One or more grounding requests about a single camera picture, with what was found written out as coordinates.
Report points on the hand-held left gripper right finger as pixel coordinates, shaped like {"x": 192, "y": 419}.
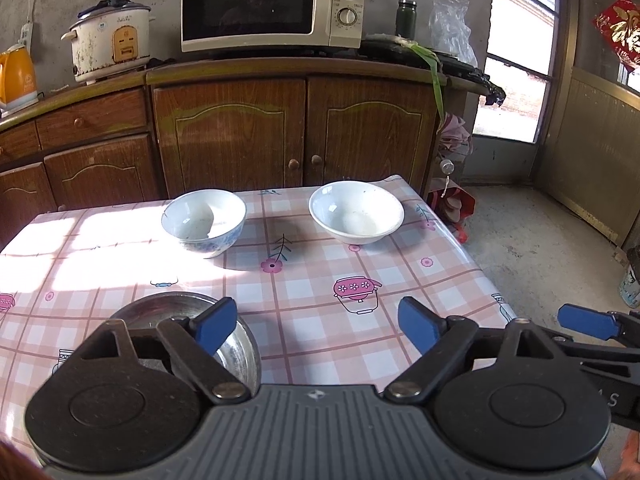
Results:
{"x": 420, "y": 322}

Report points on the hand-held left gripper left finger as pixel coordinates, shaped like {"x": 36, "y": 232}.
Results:
{"x": 217, "y": 322}

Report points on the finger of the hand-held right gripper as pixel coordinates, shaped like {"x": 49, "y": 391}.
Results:
{"x": 585, "y": 321}

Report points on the steel bowl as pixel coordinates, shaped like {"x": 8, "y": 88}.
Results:
{"x": 150, "y": 307}

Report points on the pink plaid tablecloth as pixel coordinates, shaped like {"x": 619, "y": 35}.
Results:
{"x": 310, "y": 285}

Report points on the blue patterned ceramic bowl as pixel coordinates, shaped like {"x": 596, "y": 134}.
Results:
{"x": 200, "y": 220}

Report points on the red bag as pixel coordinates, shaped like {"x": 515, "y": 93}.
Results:
{"x": 455, "y": 205}

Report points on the plain white ceramic bowl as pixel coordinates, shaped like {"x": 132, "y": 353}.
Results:
{"x": 355, "y": 215}

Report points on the metal door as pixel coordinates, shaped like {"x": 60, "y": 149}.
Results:
{"x": 590, "y": 150}

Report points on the pink hanging plastic bag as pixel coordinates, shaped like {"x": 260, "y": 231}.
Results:
{"x": 455, "y": 135}

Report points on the wooden double-door cabinet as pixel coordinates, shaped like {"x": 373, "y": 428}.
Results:
{"x": 240, "y": 130}

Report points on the green onion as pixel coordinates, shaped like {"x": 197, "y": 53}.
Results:
{"x": 435, "y": 75}

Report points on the red paper door decoration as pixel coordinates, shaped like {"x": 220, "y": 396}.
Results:
{"x": 622, "y": 30}

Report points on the clear plastic bag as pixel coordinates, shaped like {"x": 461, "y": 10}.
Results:
{"x": 452, "y": 30}

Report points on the window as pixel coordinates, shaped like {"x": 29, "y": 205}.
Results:
{"x": 515, "y": 35}

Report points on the white rice cooker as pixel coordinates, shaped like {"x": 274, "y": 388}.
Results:
{"x": 110, "y": 45}

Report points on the dark glass jar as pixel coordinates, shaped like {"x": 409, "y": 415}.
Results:
{"x": 406, "y": 20}

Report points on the orange electric kettle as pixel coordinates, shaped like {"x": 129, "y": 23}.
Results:
{"x": 17, "y": 80}

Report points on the white microwave oven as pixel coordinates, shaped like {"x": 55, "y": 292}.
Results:
{"x": 250, "y": 5}

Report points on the white power strip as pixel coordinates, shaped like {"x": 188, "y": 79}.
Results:
{"x": 26, "y": 37}

